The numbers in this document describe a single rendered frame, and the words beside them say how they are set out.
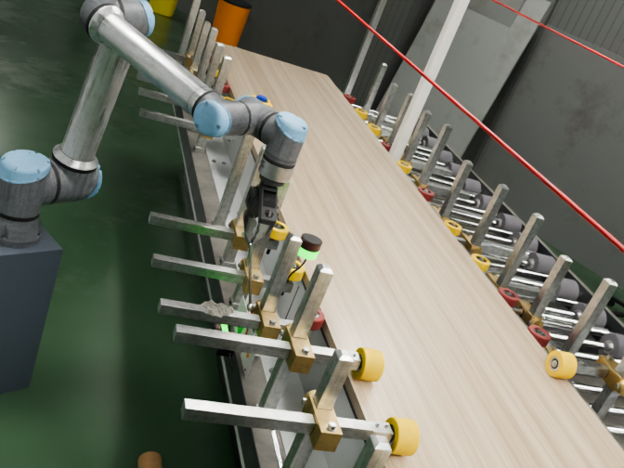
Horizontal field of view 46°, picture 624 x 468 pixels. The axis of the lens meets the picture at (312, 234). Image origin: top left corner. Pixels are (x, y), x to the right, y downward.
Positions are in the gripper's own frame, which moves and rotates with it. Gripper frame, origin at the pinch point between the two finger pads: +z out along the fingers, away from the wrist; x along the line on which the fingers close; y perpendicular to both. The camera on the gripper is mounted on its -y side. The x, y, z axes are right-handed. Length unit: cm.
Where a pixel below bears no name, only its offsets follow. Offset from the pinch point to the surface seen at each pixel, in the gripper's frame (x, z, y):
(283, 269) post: -7.4, -0.1, -11.4
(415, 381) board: -43, 10, -37
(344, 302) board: -32.0, 10.8, -4.2
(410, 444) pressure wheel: -27, 4, -68
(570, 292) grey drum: -158, 19, 50
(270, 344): 0.1, 4.4, -39.8
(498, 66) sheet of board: -272, -11, 369
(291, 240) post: -6.4, -8.9, -11.3
